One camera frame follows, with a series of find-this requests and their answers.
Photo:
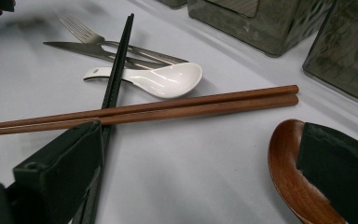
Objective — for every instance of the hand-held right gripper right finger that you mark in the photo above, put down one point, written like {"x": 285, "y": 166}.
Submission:
{"x": 341, "y": 180}

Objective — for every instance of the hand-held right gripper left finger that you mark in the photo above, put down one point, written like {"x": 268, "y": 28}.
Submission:
{"x": 59, "y": 174}

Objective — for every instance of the brown wooden spoon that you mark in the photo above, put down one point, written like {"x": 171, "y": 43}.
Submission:
{"x": 286, "y": 174}

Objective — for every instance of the steel fork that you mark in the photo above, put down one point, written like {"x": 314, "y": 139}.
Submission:
{"x": 85, "y": 35}

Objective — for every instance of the steel knife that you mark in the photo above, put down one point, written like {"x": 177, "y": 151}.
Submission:
{"x": 84, "y": 48}

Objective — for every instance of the white ceramic spoon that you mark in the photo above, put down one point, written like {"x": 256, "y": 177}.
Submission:
{"x": 167, "y": 81}

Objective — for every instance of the brown wooden chopstick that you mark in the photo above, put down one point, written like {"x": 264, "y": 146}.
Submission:
{"x": 199, "y": 101}
{"x": 199, "y": 111}

